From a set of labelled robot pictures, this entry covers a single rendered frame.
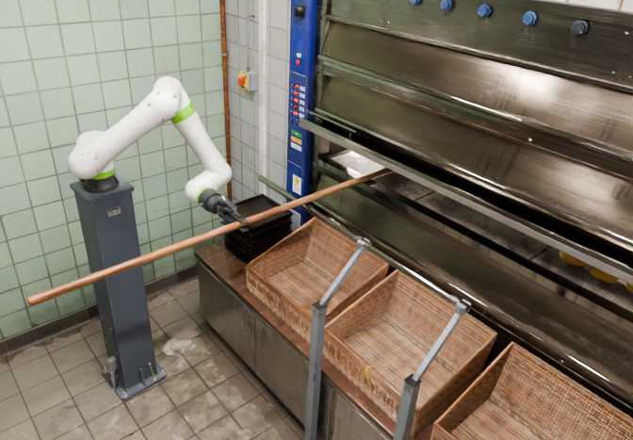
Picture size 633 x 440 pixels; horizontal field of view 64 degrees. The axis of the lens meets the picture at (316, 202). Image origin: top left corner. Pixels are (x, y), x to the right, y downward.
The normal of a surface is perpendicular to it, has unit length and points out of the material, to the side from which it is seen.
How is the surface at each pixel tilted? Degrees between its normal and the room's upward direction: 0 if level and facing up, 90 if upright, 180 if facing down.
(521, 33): 90
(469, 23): 90
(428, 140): 70
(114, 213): 90
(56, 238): 90
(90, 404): 0
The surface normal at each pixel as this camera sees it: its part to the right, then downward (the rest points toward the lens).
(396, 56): -0.69, -0.04
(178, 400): 0.05, -0.87
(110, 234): 0.70, 0.38
